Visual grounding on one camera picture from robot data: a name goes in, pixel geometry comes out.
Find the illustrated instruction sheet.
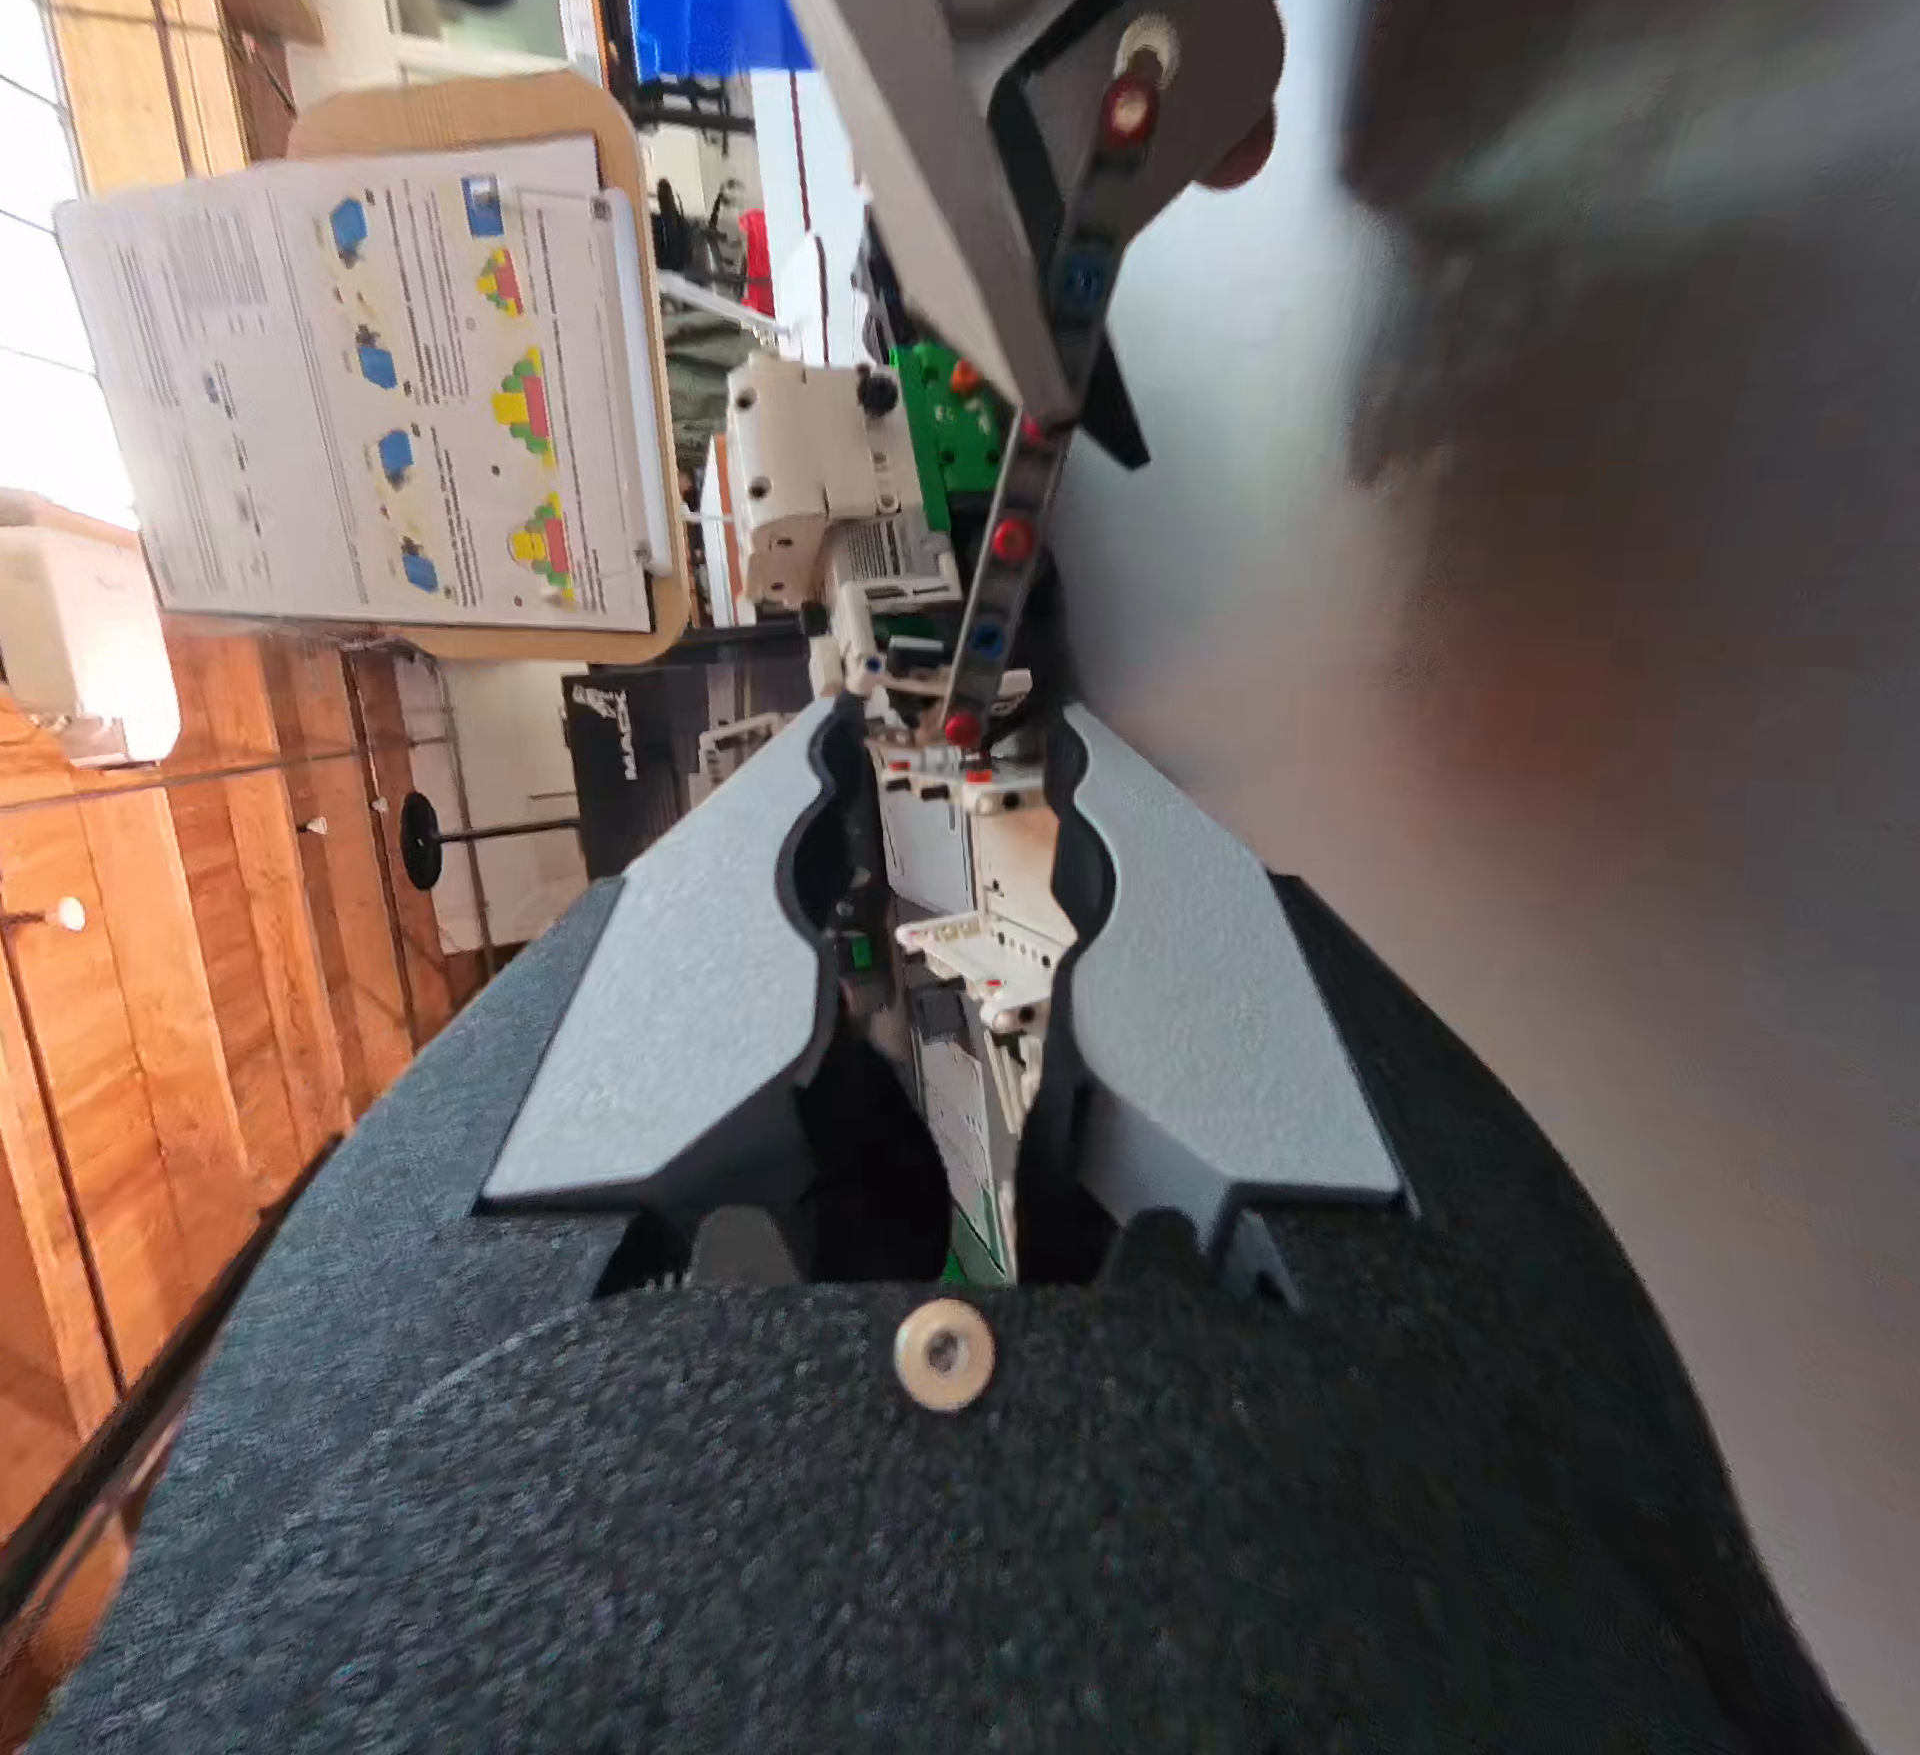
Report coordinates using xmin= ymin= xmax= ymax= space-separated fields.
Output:
xmin=55 ymin=137 xmax=661 ymax=636

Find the wooden clipboard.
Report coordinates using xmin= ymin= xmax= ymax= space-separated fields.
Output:
xmin=286 ymin=65 xmax=697 ymax=666

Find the dark lego set box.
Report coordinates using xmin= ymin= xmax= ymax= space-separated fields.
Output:
xmin=563 ymin=653 xmax=842 ymax=880

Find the white boxy object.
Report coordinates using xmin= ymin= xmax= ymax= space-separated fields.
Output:
xmin=0 ymin=495 xmax=183 ymax=768

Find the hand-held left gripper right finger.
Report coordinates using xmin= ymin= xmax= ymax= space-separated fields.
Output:
xmin=1044 ymin=705 xmax=1420 ymax=1306

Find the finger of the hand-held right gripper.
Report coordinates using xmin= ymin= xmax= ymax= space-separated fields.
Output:
xmin=741 ymin=0 xmax=1085 ymax=432

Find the black round-base stand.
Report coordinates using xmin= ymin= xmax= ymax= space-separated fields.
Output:
xmin=398 ymin=788 xmax=583 ymax=894

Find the person's right hand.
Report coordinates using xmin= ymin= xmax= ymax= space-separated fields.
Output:
xmin=1200 ymin=104 xmax=1281 ymax=195

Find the white lego container body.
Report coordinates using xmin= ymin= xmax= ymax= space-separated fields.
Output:
xmin=861 ymin=719 xmax=1085 ymax=1286

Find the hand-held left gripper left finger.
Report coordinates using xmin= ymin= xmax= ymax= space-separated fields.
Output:
xmin=478 ymin=695 xmax=874 ymax=1286

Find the lego beam assembly with pins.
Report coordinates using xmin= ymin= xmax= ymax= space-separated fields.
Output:
xmin=945 ymin=14 xmax=1189 ymax=755

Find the white and green lego truck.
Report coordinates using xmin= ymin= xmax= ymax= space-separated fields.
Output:
xmin=700 ymin=337 xmax=1054 ymax=737

